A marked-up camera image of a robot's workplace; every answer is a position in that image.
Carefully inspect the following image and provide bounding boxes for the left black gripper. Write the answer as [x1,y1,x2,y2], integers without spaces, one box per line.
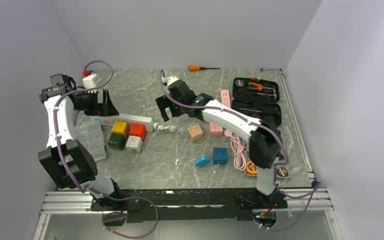
[73,89,120,117]

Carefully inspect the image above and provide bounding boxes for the clear plastic screw box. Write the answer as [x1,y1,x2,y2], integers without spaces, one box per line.
[74,121,107,162]

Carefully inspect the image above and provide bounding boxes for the white power strip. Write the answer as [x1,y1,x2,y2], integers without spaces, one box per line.
[92,113,154,132]

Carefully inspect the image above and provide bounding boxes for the yellow cube adapter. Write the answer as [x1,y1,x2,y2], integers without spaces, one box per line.
[111,120,130,139]

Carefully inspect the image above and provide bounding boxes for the beige cube adapter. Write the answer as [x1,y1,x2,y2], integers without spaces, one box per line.
[187,124,204,142]

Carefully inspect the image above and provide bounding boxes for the pink power strip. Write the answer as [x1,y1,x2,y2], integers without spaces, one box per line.
[220,89,231,108]

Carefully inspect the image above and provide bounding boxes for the green cube adapter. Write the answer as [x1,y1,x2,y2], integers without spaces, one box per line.
[107,133,126,151]

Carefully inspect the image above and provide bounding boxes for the pink cube adapter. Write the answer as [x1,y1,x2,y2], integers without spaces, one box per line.
[209,122,224,138]

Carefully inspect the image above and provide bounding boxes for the red cube adapter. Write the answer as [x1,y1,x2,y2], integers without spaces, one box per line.
[128,123,147,142]

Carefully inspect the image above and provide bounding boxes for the white cube adapter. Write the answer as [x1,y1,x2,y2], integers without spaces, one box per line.
[125,135,143,153]

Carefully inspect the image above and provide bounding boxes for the light blue cube adapter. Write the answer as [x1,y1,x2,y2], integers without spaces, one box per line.
[194,156,212,167]

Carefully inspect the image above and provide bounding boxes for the dark blue cube adapter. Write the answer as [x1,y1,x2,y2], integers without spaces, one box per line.
[212,147,229,165]

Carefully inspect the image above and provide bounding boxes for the black tool case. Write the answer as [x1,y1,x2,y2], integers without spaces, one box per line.
[231,77,282,127]

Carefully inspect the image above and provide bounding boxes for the pink cable with plug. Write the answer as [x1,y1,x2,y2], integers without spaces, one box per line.
[223,129,249,172]

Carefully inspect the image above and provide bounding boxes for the grey tool tray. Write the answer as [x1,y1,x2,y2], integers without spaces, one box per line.
[244,165,290,179]

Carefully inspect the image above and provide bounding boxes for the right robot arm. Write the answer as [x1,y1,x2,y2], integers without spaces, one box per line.
[155,76,287,208]

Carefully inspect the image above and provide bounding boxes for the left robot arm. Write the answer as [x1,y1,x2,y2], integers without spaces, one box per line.
[38,73,124,210]

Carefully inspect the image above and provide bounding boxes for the orange pliers in case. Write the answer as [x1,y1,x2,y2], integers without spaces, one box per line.
[246,82,264,92]

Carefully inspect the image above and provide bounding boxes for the orange tape measure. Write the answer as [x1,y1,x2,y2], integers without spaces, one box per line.
[245,161,257,176]

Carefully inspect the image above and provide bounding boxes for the orange handled screwdriver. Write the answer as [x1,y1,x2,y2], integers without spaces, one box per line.
[188,65,220,72]

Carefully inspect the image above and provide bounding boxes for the white power strip cord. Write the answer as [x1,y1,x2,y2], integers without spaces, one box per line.
[152,122,178,133]

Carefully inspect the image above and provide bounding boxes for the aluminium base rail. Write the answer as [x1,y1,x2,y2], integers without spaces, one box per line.
[40,188,334,215]

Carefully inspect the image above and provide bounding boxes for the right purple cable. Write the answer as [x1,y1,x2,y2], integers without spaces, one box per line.
[159,68,322,232]

